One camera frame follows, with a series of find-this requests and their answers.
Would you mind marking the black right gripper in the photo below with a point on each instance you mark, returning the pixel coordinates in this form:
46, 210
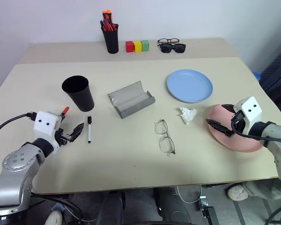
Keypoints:
240, 126

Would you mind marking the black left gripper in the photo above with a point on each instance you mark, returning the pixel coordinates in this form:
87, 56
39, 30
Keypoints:
62, 138

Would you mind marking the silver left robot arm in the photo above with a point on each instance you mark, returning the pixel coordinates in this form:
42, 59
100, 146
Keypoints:
16, 173

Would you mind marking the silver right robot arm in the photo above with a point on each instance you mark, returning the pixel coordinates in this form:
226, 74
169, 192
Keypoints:
277, 138

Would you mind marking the red capped marker pen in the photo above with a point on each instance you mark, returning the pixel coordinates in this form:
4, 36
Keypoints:
65, 110

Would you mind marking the black white marker pen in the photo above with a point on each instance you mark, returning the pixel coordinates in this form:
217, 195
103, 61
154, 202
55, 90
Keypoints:
89, 131

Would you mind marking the pink round plate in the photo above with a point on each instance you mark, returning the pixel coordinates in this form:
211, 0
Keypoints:
238, 143

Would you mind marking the empty black cup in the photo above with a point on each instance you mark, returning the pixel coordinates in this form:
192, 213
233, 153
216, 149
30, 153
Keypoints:
80, 96

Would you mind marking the crumpled white paper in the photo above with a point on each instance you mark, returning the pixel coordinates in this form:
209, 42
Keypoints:
187, 114

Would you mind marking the blue round plate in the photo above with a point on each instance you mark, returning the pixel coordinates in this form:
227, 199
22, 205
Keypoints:
189, 85

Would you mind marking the blue round object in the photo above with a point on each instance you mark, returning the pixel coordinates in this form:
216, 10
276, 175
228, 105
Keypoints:
258, 76

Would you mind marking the open grey glasses case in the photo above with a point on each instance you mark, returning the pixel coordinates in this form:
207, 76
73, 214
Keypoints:
131, 99

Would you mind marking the black chair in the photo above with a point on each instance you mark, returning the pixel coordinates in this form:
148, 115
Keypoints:
277, 75

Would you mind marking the white shoe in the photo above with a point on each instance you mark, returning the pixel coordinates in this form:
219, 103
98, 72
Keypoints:
54, 218
236, 192

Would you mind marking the black sunglasses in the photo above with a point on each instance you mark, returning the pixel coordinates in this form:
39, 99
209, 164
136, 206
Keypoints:
172, 48

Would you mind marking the black pen holder cup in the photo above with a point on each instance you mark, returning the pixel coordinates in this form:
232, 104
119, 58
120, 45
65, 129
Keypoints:
110, 41

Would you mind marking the black metal table foot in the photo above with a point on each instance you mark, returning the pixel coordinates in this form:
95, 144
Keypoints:
207, 211

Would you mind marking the red cube block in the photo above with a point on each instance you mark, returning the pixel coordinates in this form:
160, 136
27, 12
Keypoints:
129, 46

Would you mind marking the yellow cube block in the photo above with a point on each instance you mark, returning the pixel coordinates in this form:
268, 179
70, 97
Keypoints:
138, 46

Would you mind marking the green cube block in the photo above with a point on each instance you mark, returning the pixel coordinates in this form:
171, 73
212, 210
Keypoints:
145, 45

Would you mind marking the black star chair base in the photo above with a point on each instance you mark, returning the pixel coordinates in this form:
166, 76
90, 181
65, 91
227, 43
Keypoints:
278, 214

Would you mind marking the tall orange black screwdriver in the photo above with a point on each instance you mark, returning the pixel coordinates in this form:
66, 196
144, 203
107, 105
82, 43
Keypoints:
107, 15

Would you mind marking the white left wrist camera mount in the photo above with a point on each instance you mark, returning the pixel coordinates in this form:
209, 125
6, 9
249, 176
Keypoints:
45, 124

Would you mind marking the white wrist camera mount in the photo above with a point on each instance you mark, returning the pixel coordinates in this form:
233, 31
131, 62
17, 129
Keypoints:
45, 124
249, 110

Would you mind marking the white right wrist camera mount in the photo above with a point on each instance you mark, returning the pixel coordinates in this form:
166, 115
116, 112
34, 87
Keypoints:
249, 110

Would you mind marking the thin clear frame glasses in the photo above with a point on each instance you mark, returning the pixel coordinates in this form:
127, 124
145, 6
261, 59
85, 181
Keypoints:
165, 141

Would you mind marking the brown frame glasses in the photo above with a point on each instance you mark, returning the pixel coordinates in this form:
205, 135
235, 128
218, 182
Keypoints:
170, 41

